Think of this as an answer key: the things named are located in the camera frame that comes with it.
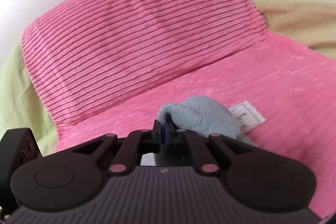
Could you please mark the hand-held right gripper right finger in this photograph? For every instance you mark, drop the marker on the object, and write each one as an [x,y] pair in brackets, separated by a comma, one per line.
[172,134]

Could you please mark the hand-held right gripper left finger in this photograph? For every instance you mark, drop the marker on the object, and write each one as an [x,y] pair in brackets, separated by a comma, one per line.
[162,140]

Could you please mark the grey cleaning cloth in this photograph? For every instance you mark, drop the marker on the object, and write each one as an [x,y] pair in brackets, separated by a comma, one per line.
[204,113]

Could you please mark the white printed paper tag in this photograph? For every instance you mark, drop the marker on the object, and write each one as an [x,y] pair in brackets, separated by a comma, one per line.
[249,115]

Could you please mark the pink ribbed plush blanket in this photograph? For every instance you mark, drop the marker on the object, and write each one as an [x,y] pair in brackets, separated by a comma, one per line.
[131,29]

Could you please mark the yellow-green sofa cover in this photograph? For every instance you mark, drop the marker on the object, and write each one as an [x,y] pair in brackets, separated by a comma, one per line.
[302,19]

